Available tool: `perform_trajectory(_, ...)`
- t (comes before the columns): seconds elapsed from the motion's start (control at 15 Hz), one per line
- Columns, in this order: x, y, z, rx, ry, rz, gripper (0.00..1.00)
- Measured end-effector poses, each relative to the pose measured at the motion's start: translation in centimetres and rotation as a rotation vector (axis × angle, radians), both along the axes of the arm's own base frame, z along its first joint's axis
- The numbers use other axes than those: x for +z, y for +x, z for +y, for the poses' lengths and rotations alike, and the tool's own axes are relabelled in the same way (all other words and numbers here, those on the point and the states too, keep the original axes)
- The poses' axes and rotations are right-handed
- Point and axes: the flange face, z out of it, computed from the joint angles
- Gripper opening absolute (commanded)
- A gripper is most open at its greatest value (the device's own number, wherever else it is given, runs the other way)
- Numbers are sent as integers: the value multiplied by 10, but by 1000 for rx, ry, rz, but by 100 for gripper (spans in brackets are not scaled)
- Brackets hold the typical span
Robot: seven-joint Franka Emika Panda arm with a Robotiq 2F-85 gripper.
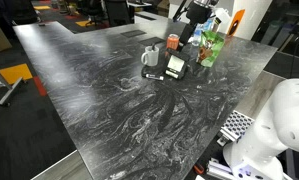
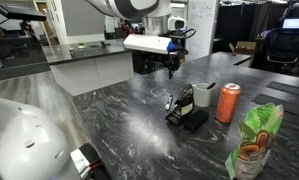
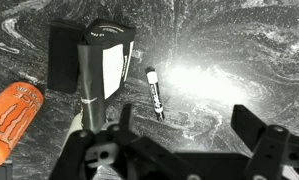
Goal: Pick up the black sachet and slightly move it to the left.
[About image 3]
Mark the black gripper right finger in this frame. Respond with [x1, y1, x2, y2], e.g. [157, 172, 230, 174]
[230, 104, 299, 180]

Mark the black box with white label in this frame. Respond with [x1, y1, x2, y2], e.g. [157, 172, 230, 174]
[77, 17, 137, 101]

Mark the black rectangular box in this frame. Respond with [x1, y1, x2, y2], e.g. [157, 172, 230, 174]
[47, 19, 87, 95]

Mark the dark grey block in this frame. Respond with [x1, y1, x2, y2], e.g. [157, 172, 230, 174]
[0, 159, 14, 180]

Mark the orange energy drink can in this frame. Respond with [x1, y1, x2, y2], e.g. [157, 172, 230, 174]
[0, 81, 45, 175]

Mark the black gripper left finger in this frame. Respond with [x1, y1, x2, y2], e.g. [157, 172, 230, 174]
[48, 103, 198, 180]

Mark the black and white marker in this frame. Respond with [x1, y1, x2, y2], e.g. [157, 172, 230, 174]
[145, 66, 166, 122]

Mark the grey taped cable sleeve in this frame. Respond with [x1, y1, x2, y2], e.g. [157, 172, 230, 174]
[76, 42, 107, 134]

